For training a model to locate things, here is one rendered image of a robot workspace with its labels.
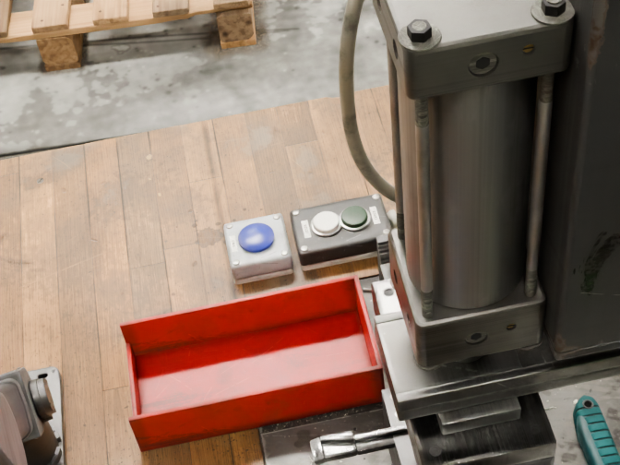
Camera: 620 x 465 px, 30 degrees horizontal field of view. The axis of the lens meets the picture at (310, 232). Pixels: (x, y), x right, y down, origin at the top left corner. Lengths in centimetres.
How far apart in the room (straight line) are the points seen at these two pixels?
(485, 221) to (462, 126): 8
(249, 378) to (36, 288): 28
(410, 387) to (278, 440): 34
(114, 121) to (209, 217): 152
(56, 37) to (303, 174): 167
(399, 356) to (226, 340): 40
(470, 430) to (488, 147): 29
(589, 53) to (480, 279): 20
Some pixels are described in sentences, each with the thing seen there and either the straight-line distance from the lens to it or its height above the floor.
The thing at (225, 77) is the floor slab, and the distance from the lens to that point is 290.
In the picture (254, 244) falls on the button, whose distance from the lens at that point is 127.
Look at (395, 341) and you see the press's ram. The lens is 87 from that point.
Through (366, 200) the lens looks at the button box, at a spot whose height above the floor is 93.
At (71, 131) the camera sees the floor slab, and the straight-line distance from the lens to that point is 286.
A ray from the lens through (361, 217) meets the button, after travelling 128.
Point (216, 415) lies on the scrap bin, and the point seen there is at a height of 94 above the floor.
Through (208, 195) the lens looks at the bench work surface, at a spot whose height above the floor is 90.
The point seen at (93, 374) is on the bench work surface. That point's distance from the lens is 125.
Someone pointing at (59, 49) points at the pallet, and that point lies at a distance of 300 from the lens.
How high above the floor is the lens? 189
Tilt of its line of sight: 49 degrees down
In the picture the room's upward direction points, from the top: 8 degrees counter-clockwise
